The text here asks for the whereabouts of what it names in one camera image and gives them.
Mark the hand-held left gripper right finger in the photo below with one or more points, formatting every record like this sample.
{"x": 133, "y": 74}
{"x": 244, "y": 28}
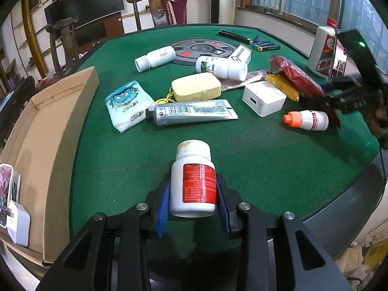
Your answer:
{"x": 222, "y": 212}

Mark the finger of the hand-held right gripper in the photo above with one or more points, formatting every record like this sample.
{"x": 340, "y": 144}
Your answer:
{"x": 321, "y": 101}
{"x": 345, "y": 84}

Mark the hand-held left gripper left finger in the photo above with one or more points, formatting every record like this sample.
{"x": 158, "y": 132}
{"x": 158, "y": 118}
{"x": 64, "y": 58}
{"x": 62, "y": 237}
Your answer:
{"x": 163, "y": 209}

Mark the red packet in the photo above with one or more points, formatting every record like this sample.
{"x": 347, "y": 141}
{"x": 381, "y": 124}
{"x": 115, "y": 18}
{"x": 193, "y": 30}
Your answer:
{"x": 297, "y": 77}

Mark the white pill bottle red label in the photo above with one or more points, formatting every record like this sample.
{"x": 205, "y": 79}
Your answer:
{"x": 191, "y": 185}

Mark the white square box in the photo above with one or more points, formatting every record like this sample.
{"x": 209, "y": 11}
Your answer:
{"x": 263, "y": 97}

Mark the silver sachet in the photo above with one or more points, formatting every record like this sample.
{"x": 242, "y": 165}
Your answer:
{"x": 233, "y": 82}

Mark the silver tube black cap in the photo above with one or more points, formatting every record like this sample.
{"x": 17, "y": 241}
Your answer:
{"x": 194, "y": 112}

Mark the cardboard box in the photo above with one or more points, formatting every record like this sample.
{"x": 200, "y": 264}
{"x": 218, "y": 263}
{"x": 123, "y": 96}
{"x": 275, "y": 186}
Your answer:
{"x": 39, "y": 145}

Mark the white plastic bottle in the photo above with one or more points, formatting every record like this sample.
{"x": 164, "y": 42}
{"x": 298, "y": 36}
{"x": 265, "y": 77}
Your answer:
{"x": 157, "y": 57}

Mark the white bottle orange cap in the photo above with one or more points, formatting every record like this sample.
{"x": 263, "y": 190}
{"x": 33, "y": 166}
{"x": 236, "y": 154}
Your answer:
{"x": 312, "y": 120}

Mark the white liquor bottle red cap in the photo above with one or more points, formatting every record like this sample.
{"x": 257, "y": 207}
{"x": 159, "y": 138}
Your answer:
{"x": 321, "y": 51}

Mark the yellow packet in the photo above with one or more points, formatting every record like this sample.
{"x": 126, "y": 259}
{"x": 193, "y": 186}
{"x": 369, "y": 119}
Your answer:
{"x": 282, "y": 86}

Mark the green cap marker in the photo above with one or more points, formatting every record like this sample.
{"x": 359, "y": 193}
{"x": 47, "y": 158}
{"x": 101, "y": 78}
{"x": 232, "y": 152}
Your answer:
{"x": 266, "y": 45}

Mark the purple cap marker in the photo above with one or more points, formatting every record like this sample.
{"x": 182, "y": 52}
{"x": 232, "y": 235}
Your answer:
{"x": 262, "y": 43}

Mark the dark marker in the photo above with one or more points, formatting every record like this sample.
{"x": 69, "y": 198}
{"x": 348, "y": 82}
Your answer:
{"x": 257, "y": 38}

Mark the white blue toothpaste box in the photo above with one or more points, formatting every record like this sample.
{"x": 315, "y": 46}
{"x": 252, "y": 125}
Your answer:
{"x": 242, "y": 53}

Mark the white bottle green label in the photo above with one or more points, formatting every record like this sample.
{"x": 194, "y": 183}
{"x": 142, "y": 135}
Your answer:
{"x": 224, "y": 68}

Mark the blue cartoon tissue pack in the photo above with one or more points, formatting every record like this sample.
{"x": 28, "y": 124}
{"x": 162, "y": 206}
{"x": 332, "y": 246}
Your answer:
{"x": 127, "y": 106}

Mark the round table control panel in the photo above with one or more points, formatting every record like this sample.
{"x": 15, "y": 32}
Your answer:
{"x": 194, "y": 48}

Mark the white charger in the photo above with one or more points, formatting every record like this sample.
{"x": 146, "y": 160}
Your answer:
{"x": 19, "y": 227}

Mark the pile of plastic bags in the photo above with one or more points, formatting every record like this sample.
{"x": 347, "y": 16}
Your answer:
{"x": 369, "y": 257}

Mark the fairy print lunch box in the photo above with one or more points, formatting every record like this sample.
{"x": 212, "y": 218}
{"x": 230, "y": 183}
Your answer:
{"x": 6, "y": 188}

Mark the dark red fringed cloth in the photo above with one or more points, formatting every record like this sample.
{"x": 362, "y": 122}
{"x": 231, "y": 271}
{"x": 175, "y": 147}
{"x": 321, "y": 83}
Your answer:
{"x": 175, "y": 7}

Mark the black keyboard piano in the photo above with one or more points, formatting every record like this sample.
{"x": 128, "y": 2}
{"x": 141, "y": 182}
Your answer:
{"x": 15, "y": 109}

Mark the wooden chair with cloth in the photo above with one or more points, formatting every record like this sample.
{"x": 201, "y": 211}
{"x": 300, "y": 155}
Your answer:
{"x": 157, "y": 12}

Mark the dark wooden chair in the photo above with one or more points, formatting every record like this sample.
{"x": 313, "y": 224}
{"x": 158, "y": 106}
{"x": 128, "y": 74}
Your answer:
{"x": 62, "y": 36}

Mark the black television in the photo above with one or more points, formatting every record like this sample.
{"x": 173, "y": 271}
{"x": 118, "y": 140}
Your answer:
{"x": 85, "y": 3}

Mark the gold framed wall picture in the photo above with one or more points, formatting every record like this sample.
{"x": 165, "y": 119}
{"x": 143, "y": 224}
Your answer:
{"x": 35, "y": 0}

